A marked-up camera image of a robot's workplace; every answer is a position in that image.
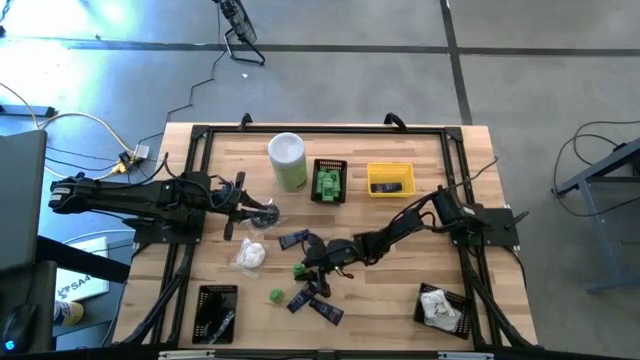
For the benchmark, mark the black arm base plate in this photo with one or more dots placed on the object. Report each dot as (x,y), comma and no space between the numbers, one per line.
(150,236)
(500,232)

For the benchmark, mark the clear bag of white cotton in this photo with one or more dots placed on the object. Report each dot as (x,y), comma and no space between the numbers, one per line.
(447,320)

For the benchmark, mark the clear bag of cotton swabs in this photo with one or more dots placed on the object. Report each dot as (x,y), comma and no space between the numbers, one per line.
(250,255)

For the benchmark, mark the black plastic mesh basket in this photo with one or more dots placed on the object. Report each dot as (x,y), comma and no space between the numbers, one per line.
(420,325)
(197,315)
(315,165)

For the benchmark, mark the black desk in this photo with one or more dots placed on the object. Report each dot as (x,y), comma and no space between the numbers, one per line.
(80,260)

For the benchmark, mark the white bracket strip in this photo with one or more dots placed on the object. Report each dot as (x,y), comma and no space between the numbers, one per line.
(467,355)
(187,354)

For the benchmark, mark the yellow plastic basket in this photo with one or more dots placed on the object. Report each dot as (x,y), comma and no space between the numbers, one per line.
(380,172)

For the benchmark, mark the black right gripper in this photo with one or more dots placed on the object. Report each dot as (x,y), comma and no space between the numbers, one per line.
(340,252)

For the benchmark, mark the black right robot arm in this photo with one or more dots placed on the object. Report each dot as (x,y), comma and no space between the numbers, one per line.
(400,230)

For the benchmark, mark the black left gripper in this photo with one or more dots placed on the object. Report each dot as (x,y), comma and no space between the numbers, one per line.
(227,202)

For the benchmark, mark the black floor fan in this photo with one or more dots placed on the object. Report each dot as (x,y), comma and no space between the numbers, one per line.
(240,27)

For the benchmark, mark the yellow and blue can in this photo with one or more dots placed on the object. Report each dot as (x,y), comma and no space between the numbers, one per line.
(67,312)

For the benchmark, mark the white printed box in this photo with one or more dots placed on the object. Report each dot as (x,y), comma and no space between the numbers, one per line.
(82,282)

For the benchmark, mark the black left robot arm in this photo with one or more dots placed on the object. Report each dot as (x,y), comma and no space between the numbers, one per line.
(125,197)

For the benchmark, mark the black floor power strip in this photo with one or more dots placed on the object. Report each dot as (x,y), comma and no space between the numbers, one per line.
(27,110)

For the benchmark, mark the white power adapter box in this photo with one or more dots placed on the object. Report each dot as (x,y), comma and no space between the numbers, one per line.
(141,150)

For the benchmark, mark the blue grey metal stand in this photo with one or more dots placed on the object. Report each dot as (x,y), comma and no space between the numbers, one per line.
(597,235)

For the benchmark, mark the black computer mouse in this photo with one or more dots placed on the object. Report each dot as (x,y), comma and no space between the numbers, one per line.
(17,327)

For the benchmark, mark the green disinfecting wipes canister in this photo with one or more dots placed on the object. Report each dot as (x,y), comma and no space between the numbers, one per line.
(288,161)

